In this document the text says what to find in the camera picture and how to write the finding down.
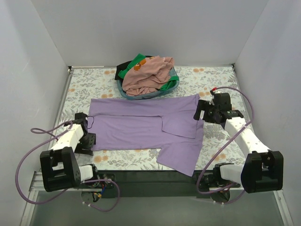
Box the purple t shirt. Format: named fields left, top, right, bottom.
left=89, top=94, right=204, bottom=177

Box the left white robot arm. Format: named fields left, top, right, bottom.
left=40, top=113, right=100, bottom=192

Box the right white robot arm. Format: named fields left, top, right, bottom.
left=194, top=92, right=284, bottom=194

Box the floral table mat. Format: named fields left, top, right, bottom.
left=57, top=66, right=249, bottom=170

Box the pink t shirt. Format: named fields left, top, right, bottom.
left=122, top=56, right=178, bottom=96

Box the teal plastic basket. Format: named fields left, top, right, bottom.
left=116, top=67, right=180, bottom=100

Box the green t shirt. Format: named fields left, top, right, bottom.
left=131, top=54, right=146, bottom=68

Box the black t shirt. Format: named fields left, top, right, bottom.
left=115, top=61, right=132, bottom=81

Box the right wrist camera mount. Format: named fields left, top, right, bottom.
left=209, top=88, right=222, bottom=106

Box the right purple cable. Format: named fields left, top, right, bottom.
left=196, top=86, right=256, bottom=205

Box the purple cable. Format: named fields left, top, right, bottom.
left=15, top=121, right=120, bottom=212
left=196, top=86, right=256, bottom=205

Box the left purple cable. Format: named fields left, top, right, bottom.
left=15, top=121, right=120, bottom=212

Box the aluminium frame rail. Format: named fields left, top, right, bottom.
left=29, top=170, right=283, bottom=191

